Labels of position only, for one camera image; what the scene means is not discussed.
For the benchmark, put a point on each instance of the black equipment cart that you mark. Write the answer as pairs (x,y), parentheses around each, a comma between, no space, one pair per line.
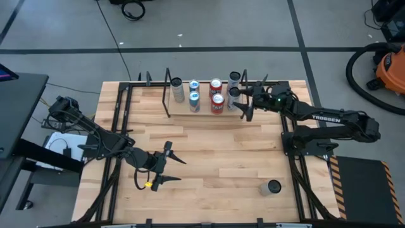
(394,28)

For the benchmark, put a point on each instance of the black aluminium table frame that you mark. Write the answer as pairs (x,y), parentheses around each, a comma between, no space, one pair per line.
(136,84)

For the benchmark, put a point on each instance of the black desk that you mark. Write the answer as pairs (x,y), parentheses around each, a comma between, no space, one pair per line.
(19,111)

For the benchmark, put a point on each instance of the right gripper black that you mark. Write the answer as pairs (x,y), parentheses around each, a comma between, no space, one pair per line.
(275,98)

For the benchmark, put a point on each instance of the blue silver Red Bull can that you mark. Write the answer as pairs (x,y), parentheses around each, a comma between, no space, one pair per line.
(194,106)
(194,85)

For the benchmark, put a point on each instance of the white box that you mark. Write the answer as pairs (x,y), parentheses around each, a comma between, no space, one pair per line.
(57,142)

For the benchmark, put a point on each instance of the red Fanta can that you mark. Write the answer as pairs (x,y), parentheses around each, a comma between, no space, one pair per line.
(215,85)
(217,106)

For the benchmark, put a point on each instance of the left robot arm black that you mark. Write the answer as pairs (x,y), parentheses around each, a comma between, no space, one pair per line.
(107,142)

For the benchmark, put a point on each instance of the small black adapter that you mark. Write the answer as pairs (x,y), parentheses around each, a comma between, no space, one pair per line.
(67,152)

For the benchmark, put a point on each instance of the black mat hazard stripes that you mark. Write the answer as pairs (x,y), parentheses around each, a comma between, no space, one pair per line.
(364,187)

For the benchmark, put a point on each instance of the orange shop vacuum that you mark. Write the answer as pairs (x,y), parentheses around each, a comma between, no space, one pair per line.
(392,71)
(349,74)

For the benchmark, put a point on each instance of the white Celsius Arctic Vibe can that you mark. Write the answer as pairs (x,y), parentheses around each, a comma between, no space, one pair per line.
(234,80)
(232,103)

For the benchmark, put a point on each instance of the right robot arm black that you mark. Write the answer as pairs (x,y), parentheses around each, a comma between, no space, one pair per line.
(332,118)

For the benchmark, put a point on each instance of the laptop screen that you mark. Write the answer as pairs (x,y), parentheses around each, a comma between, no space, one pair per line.
(5,74)

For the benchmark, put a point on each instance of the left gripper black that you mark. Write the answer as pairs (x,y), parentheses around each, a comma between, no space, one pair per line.
(158,164)

